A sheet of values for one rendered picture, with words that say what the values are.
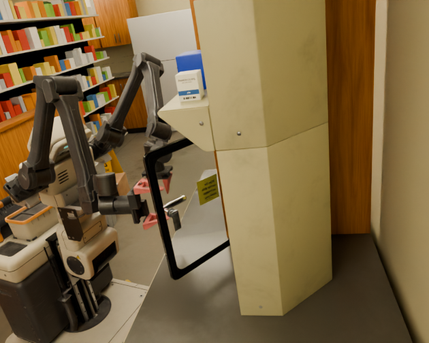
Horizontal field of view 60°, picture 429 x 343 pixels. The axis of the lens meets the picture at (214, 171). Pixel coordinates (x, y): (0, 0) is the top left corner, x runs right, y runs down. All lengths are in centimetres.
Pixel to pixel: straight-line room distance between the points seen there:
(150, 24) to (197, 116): 518
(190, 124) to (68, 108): 53
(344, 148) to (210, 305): 61
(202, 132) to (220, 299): 52
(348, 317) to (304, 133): 48
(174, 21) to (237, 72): 509
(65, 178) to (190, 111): 98
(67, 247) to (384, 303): 130
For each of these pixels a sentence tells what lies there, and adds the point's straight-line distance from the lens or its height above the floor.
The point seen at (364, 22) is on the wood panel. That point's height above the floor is 160.
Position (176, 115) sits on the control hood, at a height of 150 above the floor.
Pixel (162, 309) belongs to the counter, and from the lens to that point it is 113.
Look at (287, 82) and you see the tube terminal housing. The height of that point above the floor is 153.
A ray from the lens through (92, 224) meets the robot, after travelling 182.
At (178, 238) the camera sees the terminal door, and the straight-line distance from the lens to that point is 107.
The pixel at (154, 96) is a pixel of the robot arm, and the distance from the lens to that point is 144.
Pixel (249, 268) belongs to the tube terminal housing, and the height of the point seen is 109.
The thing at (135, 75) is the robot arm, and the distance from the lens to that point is 168.
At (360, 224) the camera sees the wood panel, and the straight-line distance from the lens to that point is 133.
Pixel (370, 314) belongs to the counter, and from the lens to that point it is 107.
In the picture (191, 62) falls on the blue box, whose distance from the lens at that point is 96.
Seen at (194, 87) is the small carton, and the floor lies 154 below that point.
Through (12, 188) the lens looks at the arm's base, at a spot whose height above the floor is 120.
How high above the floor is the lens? 168
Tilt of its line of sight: 23 degrees down
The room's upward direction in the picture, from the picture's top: 9 degrees counter-clockwise
